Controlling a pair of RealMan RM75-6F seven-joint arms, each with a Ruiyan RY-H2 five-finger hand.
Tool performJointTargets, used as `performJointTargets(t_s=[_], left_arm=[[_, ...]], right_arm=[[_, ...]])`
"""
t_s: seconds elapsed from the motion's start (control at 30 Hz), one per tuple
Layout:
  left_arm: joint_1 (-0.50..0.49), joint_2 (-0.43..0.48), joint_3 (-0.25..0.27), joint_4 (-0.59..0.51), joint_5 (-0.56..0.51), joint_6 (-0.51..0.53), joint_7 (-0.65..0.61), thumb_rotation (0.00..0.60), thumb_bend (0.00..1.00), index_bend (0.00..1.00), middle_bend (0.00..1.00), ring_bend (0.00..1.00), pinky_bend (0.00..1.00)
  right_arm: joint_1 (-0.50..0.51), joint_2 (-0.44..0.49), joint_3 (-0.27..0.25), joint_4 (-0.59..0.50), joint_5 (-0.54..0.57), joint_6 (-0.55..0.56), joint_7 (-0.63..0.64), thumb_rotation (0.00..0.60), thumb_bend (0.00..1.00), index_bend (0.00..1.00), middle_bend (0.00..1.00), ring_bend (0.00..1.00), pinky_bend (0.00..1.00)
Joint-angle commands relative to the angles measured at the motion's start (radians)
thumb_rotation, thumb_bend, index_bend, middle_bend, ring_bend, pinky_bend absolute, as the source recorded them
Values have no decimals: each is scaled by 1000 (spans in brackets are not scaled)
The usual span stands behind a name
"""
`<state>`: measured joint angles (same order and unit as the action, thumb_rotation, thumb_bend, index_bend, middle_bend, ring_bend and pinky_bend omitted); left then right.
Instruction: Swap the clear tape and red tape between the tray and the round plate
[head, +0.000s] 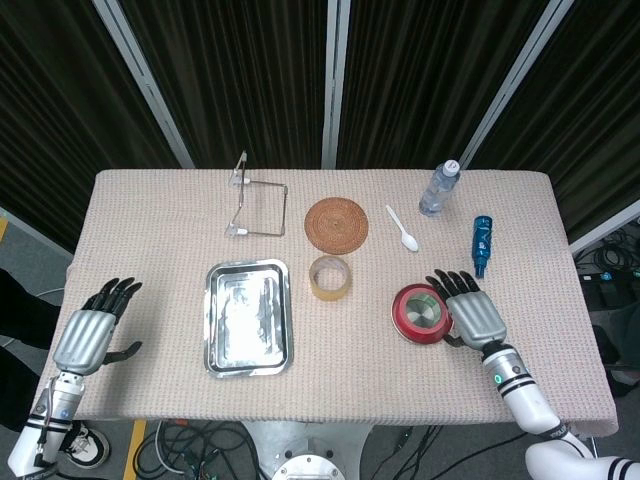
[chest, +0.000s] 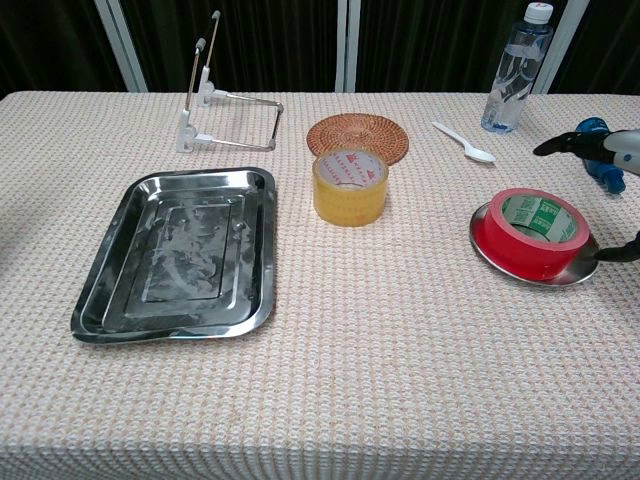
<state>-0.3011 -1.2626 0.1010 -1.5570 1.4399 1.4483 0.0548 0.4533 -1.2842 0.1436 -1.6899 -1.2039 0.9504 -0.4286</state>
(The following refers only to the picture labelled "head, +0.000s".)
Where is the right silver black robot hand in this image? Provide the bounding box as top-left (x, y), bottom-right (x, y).
top-left (424, 269), bottom-right (507, 350)

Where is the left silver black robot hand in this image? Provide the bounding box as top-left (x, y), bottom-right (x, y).
top-left (52, 277), bottom-right (145, 376)

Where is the red tape roll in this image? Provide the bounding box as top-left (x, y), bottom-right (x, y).
top-left (391, 283), bottom-right (456, 346)

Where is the yellow transparent tape roll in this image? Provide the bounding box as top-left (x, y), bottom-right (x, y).
top-left (308, 254), bottom-right (354, 302)

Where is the round stainless steel dish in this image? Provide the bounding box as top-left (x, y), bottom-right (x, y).
top-left (402, 294), bottom-right (445, 335)

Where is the blue spray bottle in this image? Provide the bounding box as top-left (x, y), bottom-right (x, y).
top-left (469, 215), bottom-right (496, 278)

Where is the white plastic spoon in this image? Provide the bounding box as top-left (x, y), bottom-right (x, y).
top-left (385, 204), bottom-right (420, 252)

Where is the black and white sneaker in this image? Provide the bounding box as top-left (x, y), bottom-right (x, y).
top-left (62, 419), bottom-right (110, 469)

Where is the clear plastic water bottle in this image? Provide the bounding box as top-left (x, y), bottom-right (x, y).
top-left (418, 159), bottom-right (461, 218)

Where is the beige waffle tablecloth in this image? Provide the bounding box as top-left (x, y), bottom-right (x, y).
top-left (30, 168), bottom-right (620, 437)

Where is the round woven rattan coaster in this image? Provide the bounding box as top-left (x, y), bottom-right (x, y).
top-left (304, 197), bottom-right (371, 255)

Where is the rectangular stainless steel tray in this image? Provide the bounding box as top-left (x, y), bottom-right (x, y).
top-left (202, 258), bottom-right (294, 379)

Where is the black pleated partition panel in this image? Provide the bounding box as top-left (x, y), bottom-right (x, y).
top-left (119, 0), bottom-right (334, 170)
top-left (0, 0), bottom-right (184, 251)
top-left (337, 0), bottom-right (561, 170)
top-left (469, 0), bottom-right (640, 241)

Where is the black floor cable tangle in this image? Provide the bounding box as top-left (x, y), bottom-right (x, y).
top-left (574, 229), bottom-right (640, 301)
top-left (134, 418), bottom-right (261, 480)

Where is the metal wire book stand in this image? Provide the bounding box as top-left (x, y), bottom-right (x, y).
top-left (223, 150), bottom-right (290, 238)

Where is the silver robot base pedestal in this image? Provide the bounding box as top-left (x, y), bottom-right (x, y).
top-left (239, 419), bottom-right (386, 480)

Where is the white partition frame post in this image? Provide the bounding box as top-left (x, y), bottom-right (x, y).
top-left (457, 0), bottom-right (581, 171)
top-left (320, 0), bottom-right (351, 170)
top-left (92, 0), bottom-right (196, 170)

